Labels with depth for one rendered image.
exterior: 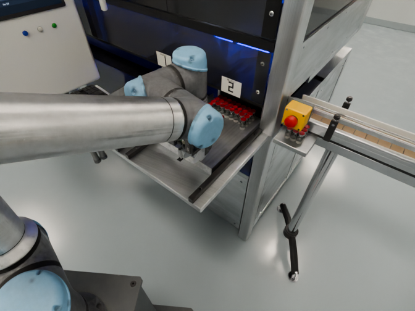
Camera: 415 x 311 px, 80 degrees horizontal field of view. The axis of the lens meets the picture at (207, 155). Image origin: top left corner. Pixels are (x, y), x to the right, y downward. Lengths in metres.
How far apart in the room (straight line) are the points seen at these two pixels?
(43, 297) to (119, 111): 0.37
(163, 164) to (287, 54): 0.51
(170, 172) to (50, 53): 0.85
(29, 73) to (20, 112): 1.10
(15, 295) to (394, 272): 1.78
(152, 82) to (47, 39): 0.92
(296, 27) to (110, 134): 0.58
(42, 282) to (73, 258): 1.22
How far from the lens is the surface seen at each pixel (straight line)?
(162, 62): 1.15
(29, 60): 1.39
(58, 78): 1.45
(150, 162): 0.86
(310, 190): 1.26
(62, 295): 0.57
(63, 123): 0.32
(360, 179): 2.24
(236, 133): 0.94
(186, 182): 0.78
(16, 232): 0.60
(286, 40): 0.78
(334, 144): 1.01
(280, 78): 0.83
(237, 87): 0.92
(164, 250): 1.65
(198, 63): 0.56
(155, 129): 0.37
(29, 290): 0.59
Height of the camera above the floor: 1.50
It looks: 46 degrees down
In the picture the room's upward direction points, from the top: straight up
